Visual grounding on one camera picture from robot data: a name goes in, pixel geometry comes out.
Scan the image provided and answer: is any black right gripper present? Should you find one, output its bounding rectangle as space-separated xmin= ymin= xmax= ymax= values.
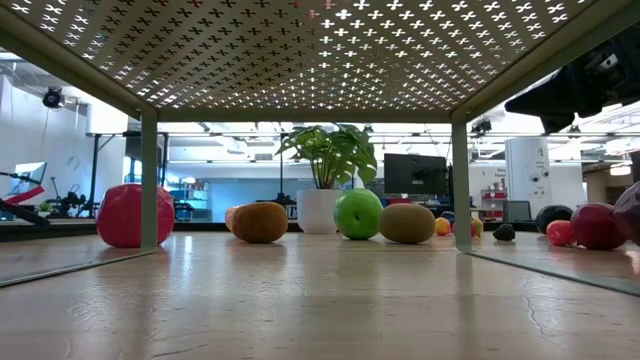
xmin=503 ymin=29 xmax=640 ymax=135

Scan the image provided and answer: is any small orange fruit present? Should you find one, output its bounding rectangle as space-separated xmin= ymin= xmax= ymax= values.
xmin=545 ymin=219 xmax=575 ymax=247

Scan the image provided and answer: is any blackberry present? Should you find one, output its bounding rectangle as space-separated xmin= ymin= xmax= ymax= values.
xmin=492 ymin=223 xmax=517 ymax=243

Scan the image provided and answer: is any twin orange yellow fruit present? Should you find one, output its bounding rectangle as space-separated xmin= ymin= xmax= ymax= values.
xmin=433 ymin=216 xmax=485 ymax=238

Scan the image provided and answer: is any brown kiwi fruit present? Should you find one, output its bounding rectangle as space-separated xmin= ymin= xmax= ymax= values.
xmin=378 ymin=202 xmax=437 ymax=245
xmin=230 ymin=201 xmax=290 ymax=245

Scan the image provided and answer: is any green apple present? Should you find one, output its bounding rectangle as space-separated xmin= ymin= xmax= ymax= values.
xmin=333 ymin=187 xmax=385 ymax=241

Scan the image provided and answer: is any white pillar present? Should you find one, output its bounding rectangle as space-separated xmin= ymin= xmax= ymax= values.
xmin=504 ymin=136 xmax=554 ymax=215

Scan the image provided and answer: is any shelf with red bins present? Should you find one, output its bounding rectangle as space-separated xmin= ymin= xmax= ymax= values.
xmin=481 ymin=187 xmax=508 ymax=220

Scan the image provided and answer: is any red plum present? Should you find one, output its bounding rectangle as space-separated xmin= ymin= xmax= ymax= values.
xmin=570 ymin=202 xmax=628 ymax=251

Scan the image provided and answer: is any dark red bell pepper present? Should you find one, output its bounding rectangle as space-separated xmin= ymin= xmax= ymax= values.
xmin=612 ymin=180 xmax=640 ymax=247

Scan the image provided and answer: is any black monitor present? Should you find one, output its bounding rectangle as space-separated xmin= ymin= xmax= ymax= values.
xmin=383 ymin=152 xmax=449 ymax=197

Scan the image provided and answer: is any green perforated metal rack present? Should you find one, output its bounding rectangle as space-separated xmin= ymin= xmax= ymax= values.
xmin=0 ymin=0 xmax=640 ymax=297

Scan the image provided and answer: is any green plant in white pot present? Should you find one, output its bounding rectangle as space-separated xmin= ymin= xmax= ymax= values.
xmin=274 ymin=123 xmax=379 ymax=235

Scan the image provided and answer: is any black background machine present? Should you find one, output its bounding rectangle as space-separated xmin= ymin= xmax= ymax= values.
xmin=47 ymin=175 xmax=90 ymax=217

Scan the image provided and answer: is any black ceiling spotlight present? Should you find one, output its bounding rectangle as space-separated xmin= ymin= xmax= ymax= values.
xmin=41 ymin=86 xmax=67 ymax=111

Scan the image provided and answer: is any tilted grey screen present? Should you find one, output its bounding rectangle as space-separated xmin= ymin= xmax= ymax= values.
xmin=6 ymin=160 xmax=49 ymax=197

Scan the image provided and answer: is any red bar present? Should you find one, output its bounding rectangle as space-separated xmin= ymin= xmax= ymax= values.
xmin=5 ymin=185 xmax=46 ymax=205

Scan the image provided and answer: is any black steel post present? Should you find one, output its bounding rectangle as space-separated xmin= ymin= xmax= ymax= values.
xmin=88 ymin=133 xmax=104 ymax=217

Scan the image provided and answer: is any black aluminium table frame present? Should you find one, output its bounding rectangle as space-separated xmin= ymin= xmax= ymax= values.
xmin=0 ymin=218 xmax=539 ymax=244

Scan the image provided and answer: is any black cable sleeve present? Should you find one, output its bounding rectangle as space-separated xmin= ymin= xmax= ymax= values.
xmin=0 ymin=198 xmax=52 ymax=227

